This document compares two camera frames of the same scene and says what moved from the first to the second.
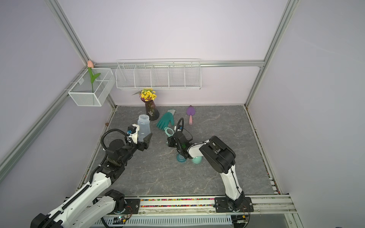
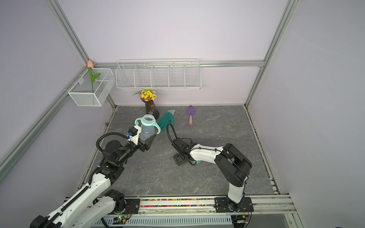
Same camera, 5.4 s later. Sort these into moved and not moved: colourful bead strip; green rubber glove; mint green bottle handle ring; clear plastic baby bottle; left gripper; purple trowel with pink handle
Moved: clear plastic baby bottle; mint green bottle handle ring
Not moved: colourful bead strip; purple trowel with pink handle; green rubber glove; left gripper
